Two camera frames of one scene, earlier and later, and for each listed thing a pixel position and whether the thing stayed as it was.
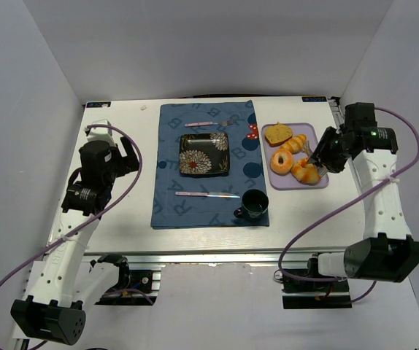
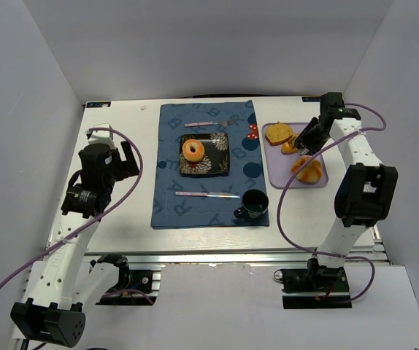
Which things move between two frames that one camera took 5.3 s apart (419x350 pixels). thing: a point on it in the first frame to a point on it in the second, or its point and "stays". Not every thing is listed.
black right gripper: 326,152 to 307,141
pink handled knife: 209,194 stays
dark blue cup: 254,204 stays
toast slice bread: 277,133 stays
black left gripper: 122,160 stays
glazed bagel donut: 278,168 to 193,150
